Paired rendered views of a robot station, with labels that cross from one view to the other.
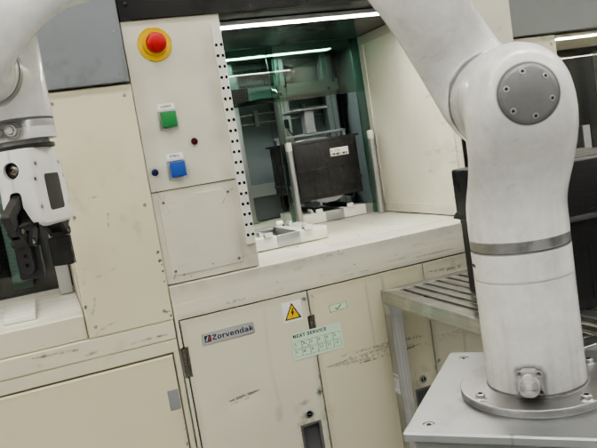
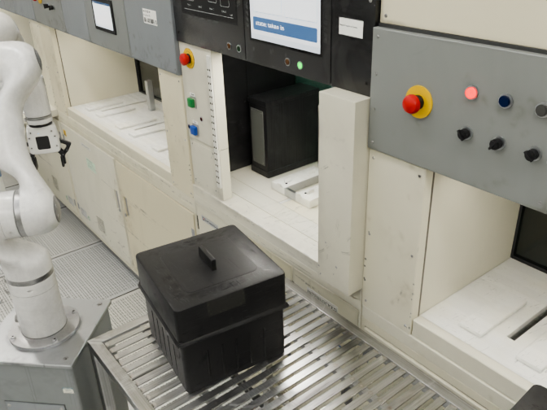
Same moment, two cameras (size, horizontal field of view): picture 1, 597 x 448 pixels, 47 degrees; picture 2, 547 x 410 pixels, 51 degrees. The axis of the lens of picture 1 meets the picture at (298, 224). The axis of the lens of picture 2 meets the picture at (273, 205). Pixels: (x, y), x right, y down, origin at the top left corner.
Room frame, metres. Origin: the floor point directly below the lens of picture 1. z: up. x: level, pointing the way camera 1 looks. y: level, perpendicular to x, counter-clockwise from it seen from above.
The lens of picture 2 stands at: (1.08, -1.67, 1.79)
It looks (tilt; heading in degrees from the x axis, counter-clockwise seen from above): 28 degrees down; 73
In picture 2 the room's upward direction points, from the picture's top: 2 degrees counter-clockwise
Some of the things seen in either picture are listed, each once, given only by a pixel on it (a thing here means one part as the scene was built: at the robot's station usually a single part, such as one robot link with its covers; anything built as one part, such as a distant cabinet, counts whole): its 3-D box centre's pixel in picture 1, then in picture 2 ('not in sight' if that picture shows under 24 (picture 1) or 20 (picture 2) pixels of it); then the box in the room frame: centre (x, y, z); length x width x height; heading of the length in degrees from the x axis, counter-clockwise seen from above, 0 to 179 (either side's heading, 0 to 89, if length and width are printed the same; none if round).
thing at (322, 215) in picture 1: (322, 211); not in sight; (2.16, -0.08, 0.89); 0.22 x 0.21 x 0.04; 20
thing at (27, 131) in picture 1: (20, 134); (38, 118); (0.88, 0.33, 1.18); 0.09 x 0.08 x 0.03; 175
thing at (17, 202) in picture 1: (19, 212); not in sight; (0.84, 0.33, 1.08); 0.08 x 0.01 x 0.06; 175
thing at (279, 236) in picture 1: (274, 234); (311, 184); (1.77, 0.06, 0.89); 0.22 x 0.21 x 0.04; 20
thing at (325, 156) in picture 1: (314, 159); not in sight; (2.16, -0.08, 1.06); 0.24 x 0.20 x 0.32; 110
